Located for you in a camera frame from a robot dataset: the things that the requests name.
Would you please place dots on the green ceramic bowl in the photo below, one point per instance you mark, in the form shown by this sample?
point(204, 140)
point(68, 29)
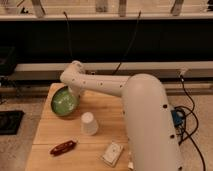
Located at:
point(63, 102)

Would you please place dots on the white paper cup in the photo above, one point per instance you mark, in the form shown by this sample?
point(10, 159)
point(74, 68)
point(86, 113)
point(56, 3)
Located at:
point(89, 125)

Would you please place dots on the blue device on floor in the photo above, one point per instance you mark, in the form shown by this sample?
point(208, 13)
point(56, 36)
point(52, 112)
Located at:
point(178, 117)

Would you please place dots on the black floor mat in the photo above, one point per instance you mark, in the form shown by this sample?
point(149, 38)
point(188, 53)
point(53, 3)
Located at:
point(10, 122)

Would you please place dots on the white rectangular box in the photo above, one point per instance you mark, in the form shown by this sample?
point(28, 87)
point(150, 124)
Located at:
point(112, 154)

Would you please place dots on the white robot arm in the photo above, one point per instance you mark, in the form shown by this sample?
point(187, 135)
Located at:
point(149, 124)

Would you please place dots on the red pocket knife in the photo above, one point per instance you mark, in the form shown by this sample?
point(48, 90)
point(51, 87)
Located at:
point(63, 148)

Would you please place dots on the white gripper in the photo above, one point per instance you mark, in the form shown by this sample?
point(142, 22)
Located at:
point(76, 91)

